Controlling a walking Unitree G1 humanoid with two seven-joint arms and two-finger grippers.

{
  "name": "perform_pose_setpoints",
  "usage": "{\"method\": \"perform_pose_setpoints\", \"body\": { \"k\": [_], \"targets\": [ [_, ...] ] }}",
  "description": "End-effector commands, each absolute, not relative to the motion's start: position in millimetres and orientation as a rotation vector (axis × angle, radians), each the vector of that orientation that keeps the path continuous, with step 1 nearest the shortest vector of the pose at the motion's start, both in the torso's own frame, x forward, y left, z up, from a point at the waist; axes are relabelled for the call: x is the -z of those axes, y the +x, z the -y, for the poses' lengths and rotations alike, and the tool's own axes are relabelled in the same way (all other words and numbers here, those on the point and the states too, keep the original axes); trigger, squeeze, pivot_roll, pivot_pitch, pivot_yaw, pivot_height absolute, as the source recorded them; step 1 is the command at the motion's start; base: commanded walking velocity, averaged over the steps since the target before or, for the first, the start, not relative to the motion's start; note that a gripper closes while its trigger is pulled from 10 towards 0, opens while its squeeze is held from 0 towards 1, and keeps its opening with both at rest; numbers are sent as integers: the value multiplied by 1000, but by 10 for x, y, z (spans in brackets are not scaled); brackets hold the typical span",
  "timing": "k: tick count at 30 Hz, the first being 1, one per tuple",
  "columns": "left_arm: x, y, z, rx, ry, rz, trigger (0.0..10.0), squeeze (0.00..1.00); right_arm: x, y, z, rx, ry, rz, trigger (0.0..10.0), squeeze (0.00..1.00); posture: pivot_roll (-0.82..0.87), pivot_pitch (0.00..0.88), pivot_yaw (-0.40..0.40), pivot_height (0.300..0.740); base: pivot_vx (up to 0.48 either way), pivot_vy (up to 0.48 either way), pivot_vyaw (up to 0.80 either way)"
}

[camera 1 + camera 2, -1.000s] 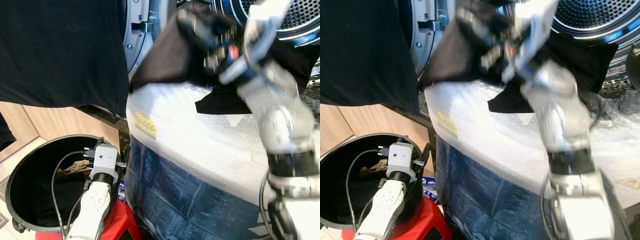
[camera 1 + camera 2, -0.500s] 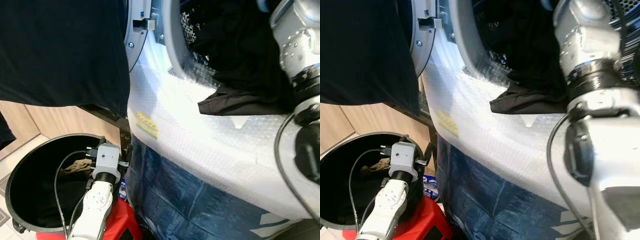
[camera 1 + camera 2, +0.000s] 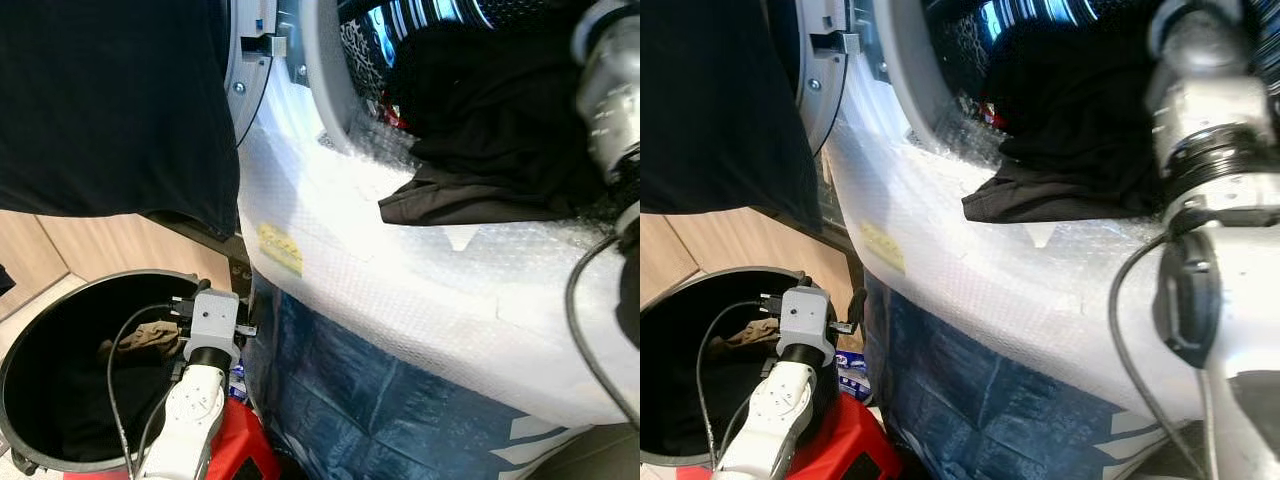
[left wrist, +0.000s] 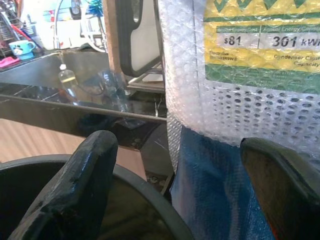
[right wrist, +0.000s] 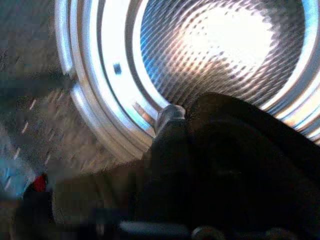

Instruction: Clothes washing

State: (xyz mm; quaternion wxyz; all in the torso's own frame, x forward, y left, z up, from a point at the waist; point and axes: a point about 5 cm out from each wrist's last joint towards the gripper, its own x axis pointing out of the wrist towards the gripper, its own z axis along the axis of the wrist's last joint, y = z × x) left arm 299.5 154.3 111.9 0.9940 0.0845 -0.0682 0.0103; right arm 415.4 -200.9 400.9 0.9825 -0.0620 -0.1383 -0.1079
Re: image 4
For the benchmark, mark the clear crumpled plastic bottle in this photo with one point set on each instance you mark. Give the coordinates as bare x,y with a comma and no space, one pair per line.
112,85

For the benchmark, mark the yellow green energy label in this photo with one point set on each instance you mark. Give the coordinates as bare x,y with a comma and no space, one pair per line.
262,72

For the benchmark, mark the plastic bottle with white cap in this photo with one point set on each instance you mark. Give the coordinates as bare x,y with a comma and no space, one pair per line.
67,80

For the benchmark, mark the black glossy counter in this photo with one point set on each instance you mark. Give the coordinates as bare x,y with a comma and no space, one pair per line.
30,75

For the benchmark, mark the metal dish rack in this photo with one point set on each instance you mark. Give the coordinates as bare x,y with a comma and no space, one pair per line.
7,27

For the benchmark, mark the white panel with dark frame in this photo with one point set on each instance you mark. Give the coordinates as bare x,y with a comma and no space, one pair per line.
147,42

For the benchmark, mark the pink cloth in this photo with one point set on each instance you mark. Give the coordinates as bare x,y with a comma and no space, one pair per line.
8,62

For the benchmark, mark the clear bubble wrap sheet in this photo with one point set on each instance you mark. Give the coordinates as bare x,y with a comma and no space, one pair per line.
182,62

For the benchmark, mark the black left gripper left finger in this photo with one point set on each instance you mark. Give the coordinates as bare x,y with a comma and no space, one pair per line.
75,187

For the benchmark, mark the chrome tap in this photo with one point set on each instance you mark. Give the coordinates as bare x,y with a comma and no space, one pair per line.
57,22

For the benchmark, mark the blue brush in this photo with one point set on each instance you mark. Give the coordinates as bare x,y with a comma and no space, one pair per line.
95,7

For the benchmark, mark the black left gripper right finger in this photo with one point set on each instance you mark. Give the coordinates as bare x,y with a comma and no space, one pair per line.
287,195

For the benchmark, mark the black round bucket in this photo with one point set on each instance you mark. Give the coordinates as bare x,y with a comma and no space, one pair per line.
150,195

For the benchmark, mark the brown wooden post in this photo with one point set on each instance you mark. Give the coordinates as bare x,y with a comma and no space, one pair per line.
111,37

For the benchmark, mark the wooden cabinet front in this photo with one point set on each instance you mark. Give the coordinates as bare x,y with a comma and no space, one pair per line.
37,140

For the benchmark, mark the blue printed mug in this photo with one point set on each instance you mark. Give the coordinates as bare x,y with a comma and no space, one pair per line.
21,48

